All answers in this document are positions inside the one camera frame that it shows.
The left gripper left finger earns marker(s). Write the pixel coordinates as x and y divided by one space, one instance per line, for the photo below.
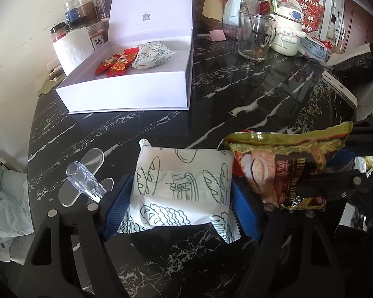
50 269

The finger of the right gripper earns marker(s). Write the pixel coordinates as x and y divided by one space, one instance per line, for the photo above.
353 186
341 158

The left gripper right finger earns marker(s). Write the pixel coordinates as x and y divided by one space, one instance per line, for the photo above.
274 263

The green brown cereal packet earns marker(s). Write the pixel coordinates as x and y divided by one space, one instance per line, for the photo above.
274 163

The clear acrylic toy plane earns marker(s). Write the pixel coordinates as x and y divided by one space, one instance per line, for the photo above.
80 179

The white bread packet baguette print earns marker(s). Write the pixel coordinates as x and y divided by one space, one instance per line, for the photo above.
181 187

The small red candy packet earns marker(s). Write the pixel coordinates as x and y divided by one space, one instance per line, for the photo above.
107 64

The large red candy packet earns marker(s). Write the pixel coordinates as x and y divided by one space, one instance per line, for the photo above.
123 63

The white bread packet doughnut print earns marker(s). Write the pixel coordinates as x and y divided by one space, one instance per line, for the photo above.
152 54

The light blue down jacket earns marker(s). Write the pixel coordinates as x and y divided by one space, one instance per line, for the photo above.
16 227

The blue face mask packet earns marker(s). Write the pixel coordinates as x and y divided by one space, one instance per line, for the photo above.
313 49

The white cartoon dog bottle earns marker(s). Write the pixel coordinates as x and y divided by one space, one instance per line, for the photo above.
288 16

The red northeast paper bag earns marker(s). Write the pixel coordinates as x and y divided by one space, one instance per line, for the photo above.
313 13

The clear glass mug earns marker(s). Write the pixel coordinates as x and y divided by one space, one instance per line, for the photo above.
256 34

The pink sticky note pad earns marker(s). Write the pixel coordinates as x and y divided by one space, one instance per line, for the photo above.
217 35

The green coaster mat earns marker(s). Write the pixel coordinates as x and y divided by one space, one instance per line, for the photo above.
49 85

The white power bank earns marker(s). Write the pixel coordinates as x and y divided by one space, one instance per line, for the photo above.
54 70

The white open gift box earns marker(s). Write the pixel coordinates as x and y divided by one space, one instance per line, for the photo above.
165 87

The white paper towel roll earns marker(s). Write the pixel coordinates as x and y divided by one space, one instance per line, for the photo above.
72 49

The orange peel plastic jar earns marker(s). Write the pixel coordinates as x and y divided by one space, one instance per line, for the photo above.
97 34

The red label spice jar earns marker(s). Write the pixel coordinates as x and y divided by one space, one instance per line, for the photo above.
58 31

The green label black-lid jar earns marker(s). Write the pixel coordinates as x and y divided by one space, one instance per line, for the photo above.
79 23

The blue label plastic jar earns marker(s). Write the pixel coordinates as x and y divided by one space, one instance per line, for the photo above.
71 11

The brown label plastic jar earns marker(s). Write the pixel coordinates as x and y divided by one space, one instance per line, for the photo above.
87 10

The dark label plastic jar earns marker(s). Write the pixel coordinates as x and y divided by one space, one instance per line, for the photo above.
103 8

